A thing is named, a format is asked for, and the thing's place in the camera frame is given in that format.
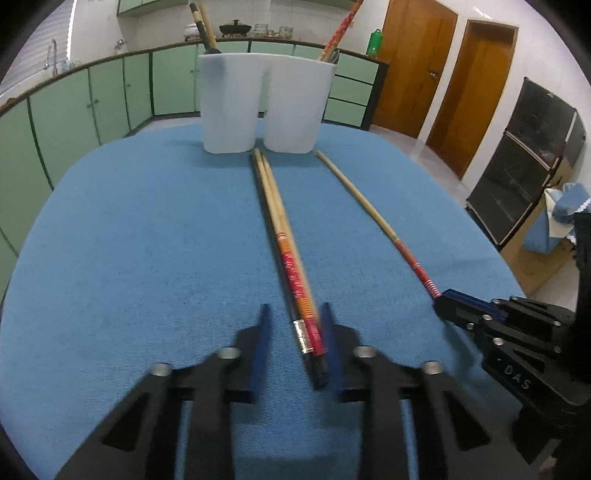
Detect white pot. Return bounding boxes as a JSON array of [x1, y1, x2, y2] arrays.
[[183, 24, 200, 41]]

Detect black plastic spoon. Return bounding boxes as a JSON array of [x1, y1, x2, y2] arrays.
[[188, 2, 221, 54]]

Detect blue white cloth pile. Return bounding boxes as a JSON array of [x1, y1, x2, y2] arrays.
[[523, 182, 590, 254]]

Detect window blind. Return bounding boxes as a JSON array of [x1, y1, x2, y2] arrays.
[[1, 0, 76, 93]]

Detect green lower kitchen cabinets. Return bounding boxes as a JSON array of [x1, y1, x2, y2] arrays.
[[1, 39, 389, 297]]

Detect left wooden door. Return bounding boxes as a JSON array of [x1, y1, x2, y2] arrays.
[[373, 0, 458, 138]]

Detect green upper kitchen cabinets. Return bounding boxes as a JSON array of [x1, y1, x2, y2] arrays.
[[117, 0, 188, 17]]

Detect wooden door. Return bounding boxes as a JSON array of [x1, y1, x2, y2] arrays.
[[427, 20, 518, 178], [373, 0, 458, 138]]

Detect black chopstick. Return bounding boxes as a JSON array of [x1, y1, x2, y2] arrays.
[[249, 153, 327, 391]]

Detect chrome sink faucet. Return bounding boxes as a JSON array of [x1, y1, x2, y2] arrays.
[[45, 39, 58, 77]]

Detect white double utensil holder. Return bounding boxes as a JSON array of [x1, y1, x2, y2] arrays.
[[198, 53, 337, 155]]

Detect black pan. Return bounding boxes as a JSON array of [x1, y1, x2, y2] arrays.
[[219, 19, 252, 37]]

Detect green kitchen cabinets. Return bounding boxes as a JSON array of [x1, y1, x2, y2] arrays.
[[1, 39, 389, 297], [117, 0, 188, 17]]

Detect green bottle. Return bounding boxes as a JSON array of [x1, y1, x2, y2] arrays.
[[366, 29, 383, 58]]

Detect right wooden door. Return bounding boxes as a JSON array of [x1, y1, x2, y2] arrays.
[[427, 20, 518, 178]]

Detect black glass cabinet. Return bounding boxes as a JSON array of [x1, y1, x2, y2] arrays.
[[466, 78, 586, 250]]

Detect blue table mat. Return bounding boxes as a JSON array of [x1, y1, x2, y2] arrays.
[[1, 125, 520, 479]]

